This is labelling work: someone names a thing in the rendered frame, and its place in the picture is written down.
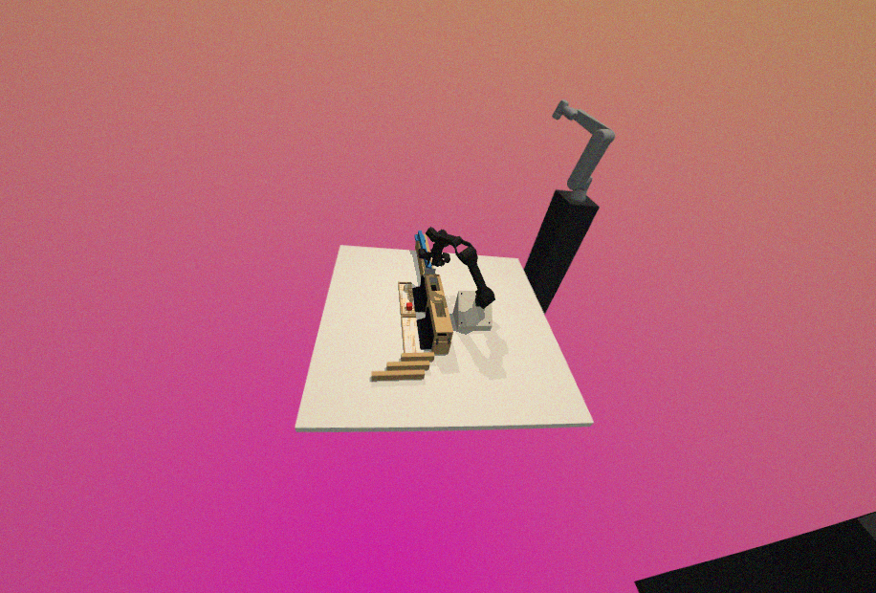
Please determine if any light orange long bar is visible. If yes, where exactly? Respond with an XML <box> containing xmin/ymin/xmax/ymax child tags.
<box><xmin>371</xmin><ymin>370</ymin><xmax>425</xmax><ymax>382</ymax></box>

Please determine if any tan rectangular bar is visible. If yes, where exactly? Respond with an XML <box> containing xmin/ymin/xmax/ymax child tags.
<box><xmin>386</xmin><ymin>361</ymin><xmax>430</xmax><ymax>371</ymax></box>

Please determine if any tan wooden bar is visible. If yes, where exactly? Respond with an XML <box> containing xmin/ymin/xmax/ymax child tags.
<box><xmin>401</xmin><ymin>352</ymin><xmax>435</xmax><ymax>362</ymax></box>

